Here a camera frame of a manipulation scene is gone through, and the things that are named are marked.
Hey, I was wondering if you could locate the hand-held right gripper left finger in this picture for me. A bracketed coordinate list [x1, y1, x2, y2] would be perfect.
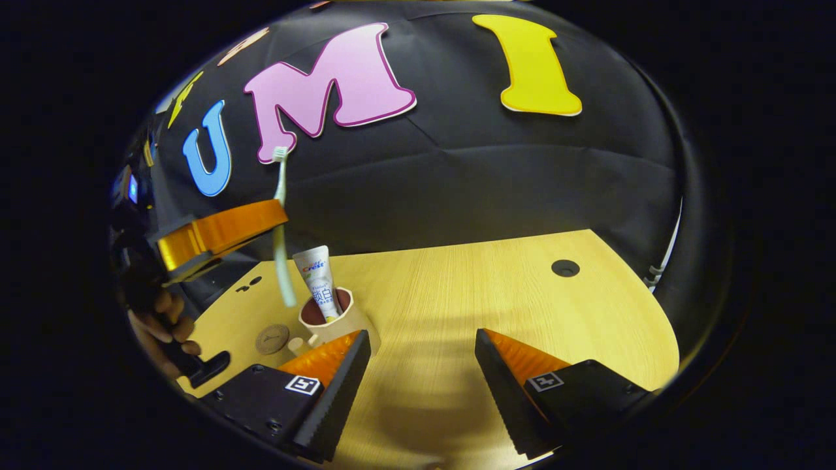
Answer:
[199, 330, 372, 464]

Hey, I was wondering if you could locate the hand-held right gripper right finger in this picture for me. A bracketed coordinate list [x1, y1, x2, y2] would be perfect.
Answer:
[475, 328, 654, 460]

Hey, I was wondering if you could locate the round wooden coaster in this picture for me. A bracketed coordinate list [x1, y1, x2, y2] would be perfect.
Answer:
[255, 324, 290, 356]

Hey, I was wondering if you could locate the white toothpaste tube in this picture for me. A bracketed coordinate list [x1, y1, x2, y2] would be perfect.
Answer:
[293, 245, 342, 322]

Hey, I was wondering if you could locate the black backdrop cloth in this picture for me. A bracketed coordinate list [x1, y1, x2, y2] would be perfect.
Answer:
[140, 0, 719, 327]

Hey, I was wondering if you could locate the wooden desktop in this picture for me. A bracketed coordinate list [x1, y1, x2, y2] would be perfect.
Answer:
[176, 228, 680, 468]

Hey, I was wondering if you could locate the beige cup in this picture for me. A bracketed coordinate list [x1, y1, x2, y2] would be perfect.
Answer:
[298, 287, 381, 357]

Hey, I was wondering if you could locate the pale green toothbrush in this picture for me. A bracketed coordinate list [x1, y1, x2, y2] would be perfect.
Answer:
[272, 146, 298, 307]

